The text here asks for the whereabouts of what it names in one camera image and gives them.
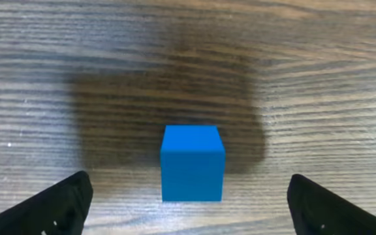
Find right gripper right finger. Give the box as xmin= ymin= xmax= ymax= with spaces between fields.
xmin=286 ymin=173 xmax=376 ymax=235

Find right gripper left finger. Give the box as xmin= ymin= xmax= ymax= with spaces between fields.
xmin=0 ymin=170 xmax=94 ymax=235

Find blue cube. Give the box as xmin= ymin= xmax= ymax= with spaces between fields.
xmin=159 ymin=124 xmax=227 ymax=203

